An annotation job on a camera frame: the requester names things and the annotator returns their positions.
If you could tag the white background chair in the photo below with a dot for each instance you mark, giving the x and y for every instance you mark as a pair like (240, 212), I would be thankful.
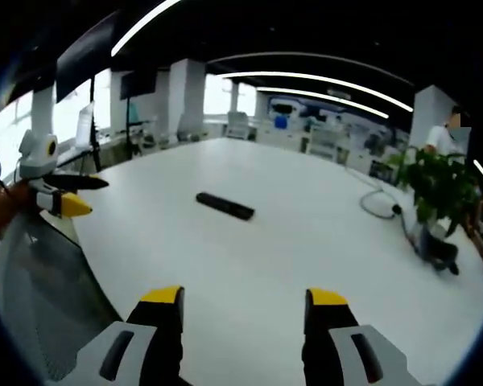
(237, 124)

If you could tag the green potted plant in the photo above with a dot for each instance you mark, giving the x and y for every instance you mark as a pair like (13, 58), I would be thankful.
(438, 181)

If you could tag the black remote control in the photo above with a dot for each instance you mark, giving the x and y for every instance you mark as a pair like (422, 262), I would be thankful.
(225, 205)

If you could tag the blue bin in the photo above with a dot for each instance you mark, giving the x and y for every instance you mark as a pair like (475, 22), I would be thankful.
(280, 121)

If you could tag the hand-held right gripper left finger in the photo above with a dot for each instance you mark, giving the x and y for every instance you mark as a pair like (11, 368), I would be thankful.
(161, 317)

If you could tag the black tripod stand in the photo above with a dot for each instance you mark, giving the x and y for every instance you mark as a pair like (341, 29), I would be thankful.
(95, 140)

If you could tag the small black monitor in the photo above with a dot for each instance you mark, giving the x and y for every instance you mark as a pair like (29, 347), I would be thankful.
(139, 82)

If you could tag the plant pot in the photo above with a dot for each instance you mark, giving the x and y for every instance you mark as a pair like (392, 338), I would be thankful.
(434, 245)

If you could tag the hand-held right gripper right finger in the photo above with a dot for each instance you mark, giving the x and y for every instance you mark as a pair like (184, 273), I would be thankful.
(326, 317)

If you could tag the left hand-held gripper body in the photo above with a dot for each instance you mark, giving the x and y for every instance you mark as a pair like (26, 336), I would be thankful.
(36, 161)

